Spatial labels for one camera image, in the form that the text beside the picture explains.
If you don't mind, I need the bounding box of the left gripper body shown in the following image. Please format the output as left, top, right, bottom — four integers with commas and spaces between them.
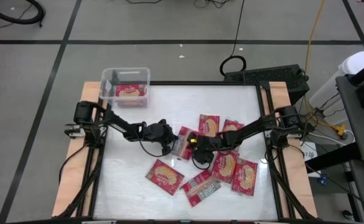
146, 119, 174, 156

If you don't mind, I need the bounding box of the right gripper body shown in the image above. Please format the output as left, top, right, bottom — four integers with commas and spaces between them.
194, 136, 223, 166

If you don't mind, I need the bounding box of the red Orville popcorn bag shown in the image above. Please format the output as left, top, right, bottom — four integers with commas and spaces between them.
211, 149, 240, 184
114, 83, 147, 98
220, 118, 245, 134
180, 169, 222, 208
230, 157, 259, 197
197, 113, 221, 138
170, 125, 201, 161
144, 159, 185, 197

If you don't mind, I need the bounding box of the clear plastic bin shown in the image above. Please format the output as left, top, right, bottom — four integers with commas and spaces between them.
99, 67, 152, 109

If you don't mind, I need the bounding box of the black perforated computer case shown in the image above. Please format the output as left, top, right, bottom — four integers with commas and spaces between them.
223, 63, 310, 105

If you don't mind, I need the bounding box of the white paper sheet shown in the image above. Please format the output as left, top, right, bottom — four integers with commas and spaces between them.
299, 141, 319, 162

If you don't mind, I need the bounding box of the plywood base board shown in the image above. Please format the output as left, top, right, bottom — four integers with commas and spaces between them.
51, 81, 319, 218

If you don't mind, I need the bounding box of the black caster wheel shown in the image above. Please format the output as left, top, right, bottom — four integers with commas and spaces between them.
340, 210, 354, 222

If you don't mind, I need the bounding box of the white plastic trash bin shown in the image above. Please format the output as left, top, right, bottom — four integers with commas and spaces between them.
308, 50, 364, 125

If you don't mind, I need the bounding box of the black aluminium table frame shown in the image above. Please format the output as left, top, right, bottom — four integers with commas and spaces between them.
57, 81, 318, 224

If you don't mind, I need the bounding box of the black power cable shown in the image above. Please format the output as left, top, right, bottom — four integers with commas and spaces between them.
218, 0, 248, 77

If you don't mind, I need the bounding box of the white power cable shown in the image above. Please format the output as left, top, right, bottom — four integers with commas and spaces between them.
307, 129, 355, 147

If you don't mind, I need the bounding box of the black cable bundle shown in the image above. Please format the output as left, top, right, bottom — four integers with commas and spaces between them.
193, 0, 232, 9

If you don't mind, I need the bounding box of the yellow extension cord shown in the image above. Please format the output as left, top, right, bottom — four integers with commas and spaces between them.
302, 0, 347, 138

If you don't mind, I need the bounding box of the black corrugated hose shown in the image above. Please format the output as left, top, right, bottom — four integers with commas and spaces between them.
0, 0, 47, 26

